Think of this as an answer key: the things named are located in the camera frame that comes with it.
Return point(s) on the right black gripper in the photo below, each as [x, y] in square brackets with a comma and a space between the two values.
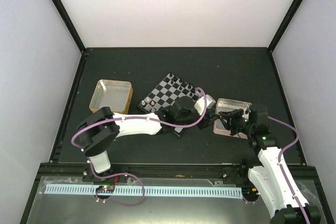
[230, 117]

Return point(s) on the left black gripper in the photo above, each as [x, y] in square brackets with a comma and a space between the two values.
[206, 121]

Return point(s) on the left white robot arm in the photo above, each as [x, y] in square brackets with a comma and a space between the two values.
[96, 133]

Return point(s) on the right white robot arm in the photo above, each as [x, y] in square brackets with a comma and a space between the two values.
[269, 173]

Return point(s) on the pink tray with pieces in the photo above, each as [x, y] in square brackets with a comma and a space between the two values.
[227, 106]

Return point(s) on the black and white chessboard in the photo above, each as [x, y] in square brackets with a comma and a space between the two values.
[165, 93]

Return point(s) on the gold metal tin tray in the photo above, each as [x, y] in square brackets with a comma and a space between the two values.
[112, 93]

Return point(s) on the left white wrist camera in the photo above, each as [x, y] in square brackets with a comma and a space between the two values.
[204, 103]

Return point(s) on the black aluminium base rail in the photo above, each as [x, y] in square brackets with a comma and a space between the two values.
[230, 174]

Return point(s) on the light blue slotted cable duct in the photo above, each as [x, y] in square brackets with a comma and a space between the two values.
[148, 191]

